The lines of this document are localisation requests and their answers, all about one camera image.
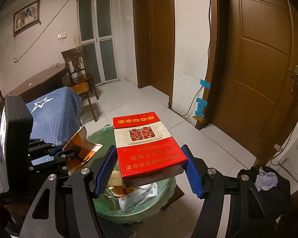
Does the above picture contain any framed wall picture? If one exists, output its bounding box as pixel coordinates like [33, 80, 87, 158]
[13, 0, 41, 36]

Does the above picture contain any black bag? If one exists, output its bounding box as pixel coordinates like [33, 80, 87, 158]
[238, 166, 293, 219]

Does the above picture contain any red paper box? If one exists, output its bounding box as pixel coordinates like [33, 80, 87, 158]
[112, 111, 188, 189]

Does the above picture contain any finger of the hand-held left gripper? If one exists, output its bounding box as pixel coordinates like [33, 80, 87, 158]
[28, 154, 70, 178]
[27, 138, 81, 158]

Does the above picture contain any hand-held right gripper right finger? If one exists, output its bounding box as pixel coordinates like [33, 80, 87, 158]
[180, 144, 274, 238]

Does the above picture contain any brown panelled wooden door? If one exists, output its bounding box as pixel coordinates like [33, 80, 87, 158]
[208, 0, 298, 160]

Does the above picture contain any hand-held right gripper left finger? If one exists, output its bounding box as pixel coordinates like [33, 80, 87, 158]
[18, 145, 118, 238]

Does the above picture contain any frosted glass double door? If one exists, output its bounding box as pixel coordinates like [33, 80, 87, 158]
[77, 0, 119, 85]

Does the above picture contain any crumpled pale plastic bag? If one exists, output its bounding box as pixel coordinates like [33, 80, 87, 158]
[254, 168, 278, 192]

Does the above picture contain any dark wooden table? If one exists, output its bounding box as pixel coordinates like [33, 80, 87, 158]
[9, 63, 70, 105]

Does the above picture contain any green lined trash bin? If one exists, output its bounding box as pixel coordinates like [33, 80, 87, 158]
[86, 125, 177, 225]

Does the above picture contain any black wall cable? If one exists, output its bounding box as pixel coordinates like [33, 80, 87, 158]
[182, 0, 212, 117]

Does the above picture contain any orange paper wrapper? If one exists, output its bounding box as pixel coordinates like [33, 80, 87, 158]
[109, 171, 130, 204]

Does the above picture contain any orange and white paper packet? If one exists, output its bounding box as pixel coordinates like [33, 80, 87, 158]
[64, 125, 103, 176]

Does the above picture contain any white plastic packet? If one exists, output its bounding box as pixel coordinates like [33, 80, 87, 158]
[118, 182, 160, 212]

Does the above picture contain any brass door handle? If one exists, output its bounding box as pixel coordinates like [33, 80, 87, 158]
[289, 65, 298, 94]

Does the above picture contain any grey wall cable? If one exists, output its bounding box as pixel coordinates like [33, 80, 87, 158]
[13, 0, 79, 64]

